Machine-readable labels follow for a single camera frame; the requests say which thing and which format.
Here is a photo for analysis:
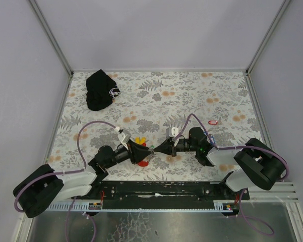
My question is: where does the red key tag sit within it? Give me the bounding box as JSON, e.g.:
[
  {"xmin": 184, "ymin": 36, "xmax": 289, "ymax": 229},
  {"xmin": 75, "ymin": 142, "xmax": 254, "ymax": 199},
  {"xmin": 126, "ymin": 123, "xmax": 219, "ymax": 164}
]
[{"xmin": 208, "ymin": 120, "xmax": 218, "ymax": 125}]

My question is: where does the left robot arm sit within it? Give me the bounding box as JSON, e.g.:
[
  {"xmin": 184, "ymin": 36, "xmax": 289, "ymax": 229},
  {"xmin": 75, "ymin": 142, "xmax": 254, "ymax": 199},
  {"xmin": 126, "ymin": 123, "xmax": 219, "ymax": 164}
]
[{"xmin": 13, "ymin": 140, "xmax": 153, "ymax": 218}]

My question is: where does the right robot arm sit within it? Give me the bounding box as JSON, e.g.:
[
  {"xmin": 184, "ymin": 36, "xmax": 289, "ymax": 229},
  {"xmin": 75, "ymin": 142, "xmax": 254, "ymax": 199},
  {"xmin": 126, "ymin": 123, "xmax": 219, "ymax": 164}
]
[{"xmin": 154, "ymin": 127, "xmax": 288, "ymax": 192}]

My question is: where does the yellow key tag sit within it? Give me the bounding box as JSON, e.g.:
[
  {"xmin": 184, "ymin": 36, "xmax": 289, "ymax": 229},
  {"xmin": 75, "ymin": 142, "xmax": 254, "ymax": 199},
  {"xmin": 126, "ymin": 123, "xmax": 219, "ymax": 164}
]
[{"xmin": 135, "ymin": 137, "xmax": 147, "ymax": 147}]

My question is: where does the blue key tag right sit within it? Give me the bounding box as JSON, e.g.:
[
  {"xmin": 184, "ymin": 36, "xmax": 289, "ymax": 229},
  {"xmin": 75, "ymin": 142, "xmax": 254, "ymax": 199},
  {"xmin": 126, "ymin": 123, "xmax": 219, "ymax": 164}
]
[{"xmin": 204, "ymin": 132, "xmax": 216, "ymax": 145}]

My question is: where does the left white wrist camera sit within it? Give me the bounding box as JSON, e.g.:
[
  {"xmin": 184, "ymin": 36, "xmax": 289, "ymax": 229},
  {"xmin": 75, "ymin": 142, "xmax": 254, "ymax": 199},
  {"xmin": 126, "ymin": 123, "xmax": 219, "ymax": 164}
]
[{"xmin": 114, "ymin": 127, "xmax": 131, "ymax": 149}]

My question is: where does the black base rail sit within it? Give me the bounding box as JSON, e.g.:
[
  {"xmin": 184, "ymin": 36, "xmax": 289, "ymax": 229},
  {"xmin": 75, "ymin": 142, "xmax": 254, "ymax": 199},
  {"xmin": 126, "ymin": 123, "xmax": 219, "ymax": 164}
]
[{"xmin": 70, "ymin": 180, "xmax": 250, "ymax": 210}]

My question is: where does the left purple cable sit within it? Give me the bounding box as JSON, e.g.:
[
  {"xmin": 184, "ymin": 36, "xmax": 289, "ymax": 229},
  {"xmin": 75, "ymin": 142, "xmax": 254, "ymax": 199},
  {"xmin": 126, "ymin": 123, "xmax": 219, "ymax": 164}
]
[{"xmin": 14, "ymin": 121, "xmax": 122, "ymax": 242}]

